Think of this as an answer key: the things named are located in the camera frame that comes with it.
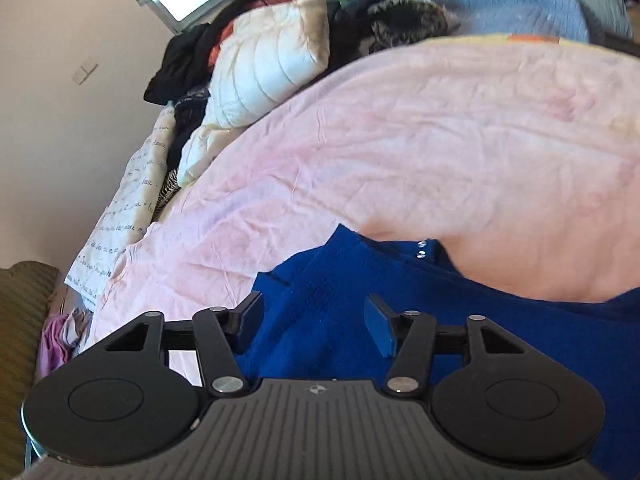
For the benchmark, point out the light blue knitted blanket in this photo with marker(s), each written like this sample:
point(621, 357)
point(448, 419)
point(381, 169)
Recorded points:
point(510, 12)

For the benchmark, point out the black white patterned garment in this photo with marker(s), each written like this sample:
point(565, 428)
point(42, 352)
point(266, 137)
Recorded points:
point(395, 20)

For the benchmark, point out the white quilted jacket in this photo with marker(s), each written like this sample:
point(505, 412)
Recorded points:
point(260, 70)

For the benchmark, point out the blue knitted sweater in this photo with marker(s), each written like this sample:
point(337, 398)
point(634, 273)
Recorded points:
point(325, 320)

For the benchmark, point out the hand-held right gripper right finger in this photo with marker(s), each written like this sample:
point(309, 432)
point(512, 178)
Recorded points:
point(380, 330)

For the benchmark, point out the olive striped cushion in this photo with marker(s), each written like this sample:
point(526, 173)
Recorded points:
point(22, 335)

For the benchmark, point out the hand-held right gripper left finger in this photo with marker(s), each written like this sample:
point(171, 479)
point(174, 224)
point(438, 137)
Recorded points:
point(250, 317)

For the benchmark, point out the script printed white cloth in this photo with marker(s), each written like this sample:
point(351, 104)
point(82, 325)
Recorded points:
point(130, 200)

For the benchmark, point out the purple cloth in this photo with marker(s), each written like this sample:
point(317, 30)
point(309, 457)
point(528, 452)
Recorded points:
point(57, 345)

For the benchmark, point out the wall switch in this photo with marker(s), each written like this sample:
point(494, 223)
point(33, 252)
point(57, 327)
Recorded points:
point(84, 72)

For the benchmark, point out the dark striped garment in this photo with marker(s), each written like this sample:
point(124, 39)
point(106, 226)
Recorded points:
point(187, 115)

